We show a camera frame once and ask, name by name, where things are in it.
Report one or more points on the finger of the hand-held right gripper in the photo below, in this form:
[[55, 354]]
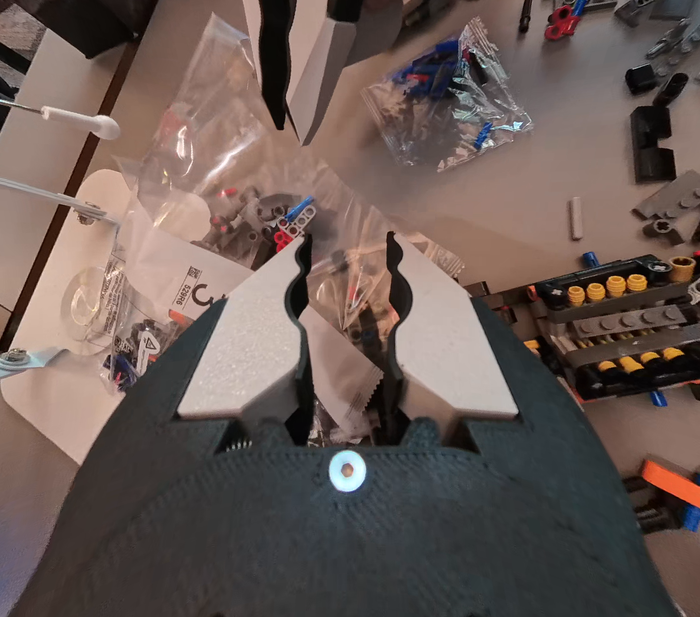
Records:
[[322, 70], [273, 26]]

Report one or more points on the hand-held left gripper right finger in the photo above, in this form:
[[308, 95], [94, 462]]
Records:
[[454, 354]]

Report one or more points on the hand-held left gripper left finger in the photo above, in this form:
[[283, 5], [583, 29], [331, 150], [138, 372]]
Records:
[[246, 354]]

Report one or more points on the clear crimped plastic bag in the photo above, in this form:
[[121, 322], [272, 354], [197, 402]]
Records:
[[208, 135]]

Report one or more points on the black lego panel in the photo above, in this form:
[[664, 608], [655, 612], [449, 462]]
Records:
[[651, 152]]

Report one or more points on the large clear lego parts bag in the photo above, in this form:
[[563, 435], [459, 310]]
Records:
[[164, 256]]

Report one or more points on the partly built lego car chassis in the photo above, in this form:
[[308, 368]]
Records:
[[618, 332]]

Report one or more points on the red lego connector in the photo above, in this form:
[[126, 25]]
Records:
[[562, 23]]

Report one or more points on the light grey lego axle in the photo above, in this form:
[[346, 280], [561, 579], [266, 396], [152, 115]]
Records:
[[576, 219]]

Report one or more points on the orange lego brick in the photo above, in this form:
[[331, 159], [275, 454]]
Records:
[[672, 480]]

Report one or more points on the small clear bag blue pins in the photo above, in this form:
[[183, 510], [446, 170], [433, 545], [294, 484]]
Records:
[[448, 97]]

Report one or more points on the clear round plastic disc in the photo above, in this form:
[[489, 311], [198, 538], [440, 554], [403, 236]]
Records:
[[87, 305]]

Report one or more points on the white wooden book stand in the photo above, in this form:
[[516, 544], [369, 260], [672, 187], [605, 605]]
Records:
[[49, 398]]

